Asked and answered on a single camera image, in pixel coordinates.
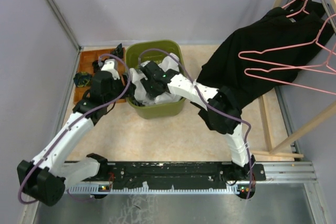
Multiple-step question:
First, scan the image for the white shirt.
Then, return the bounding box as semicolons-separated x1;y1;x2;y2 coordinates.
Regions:
129;52;182;106

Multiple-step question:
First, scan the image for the black shirt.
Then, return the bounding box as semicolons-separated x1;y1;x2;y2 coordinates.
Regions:
196;0;335;110

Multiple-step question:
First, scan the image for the pink hanger of white shirt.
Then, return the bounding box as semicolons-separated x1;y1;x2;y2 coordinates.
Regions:
242;14;335;68

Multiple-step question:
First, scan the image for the pink hanger of grey shirt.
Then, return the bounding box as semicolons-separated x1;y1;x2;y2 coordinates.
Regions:
238;46;335;95

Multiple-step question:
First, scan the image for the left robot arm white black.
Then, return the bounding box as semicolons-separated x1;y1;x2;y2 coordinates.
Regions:
17;69;131;206

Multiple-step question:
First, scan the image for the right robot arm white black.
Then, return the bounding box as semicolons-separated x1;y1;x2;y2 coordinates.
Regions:
139;61;255;177

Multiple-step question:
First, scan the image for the pink hanger of black shirt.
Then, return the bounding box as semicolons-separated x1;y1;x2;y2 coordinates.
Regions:
282;0;309;19

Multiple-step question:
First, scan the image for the green plastic basket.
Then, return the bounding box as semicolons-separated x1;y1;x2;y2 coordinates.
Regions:
124;39;185;119

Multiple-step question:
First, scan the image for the rolled black sock top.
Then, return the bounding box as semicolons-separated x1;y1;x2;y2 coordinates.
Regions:
110;43;124;59

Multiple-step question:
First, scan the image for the rolled black sock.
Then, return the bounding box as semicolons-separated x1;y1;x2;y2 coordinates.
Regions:
110;43;124;59
92;60;104;73

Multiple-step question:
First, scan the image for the rolled black sock centre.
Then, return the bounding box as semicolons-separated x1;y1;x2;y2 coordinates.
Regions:
92;60;104;73

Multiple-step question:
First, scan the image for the orange wooden compartment tray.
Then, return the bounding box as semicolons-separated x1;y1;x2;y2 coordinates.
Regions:
73;48;114;104

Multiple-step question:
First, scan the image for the rolled dark sock green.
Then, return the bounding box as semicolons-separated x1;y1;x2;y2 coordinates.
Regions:
73;72;92;88

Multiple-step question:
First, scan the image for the wooden clothes rack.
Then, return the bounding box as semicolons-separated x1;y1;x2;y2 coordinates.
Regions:
249;0;336;159

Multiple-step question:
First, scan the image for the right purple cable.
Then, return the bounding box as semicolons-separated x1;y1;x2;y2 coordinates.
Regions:
138;48;256;190

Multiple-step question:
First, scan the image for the purple cable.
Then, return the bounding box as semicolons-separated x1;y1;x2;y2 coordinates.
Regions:
138;48;256;190
17;53;132;205

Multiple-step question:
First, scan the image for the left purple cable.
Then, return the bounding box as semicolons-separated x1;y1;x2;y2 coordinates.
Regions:
17;53;132;205

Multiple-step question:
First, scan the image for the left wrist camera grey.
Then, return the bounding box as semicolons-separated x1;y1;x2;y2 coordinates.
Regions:
101;59;120;80

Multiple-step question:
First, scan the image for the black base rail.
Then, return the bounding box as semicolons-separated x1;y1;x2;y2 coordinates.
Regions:
85;162;250;190

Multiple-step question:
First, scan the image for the white cable duct strip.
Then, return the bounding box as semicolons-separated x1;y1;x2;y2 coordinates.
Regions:
68;183;248;195

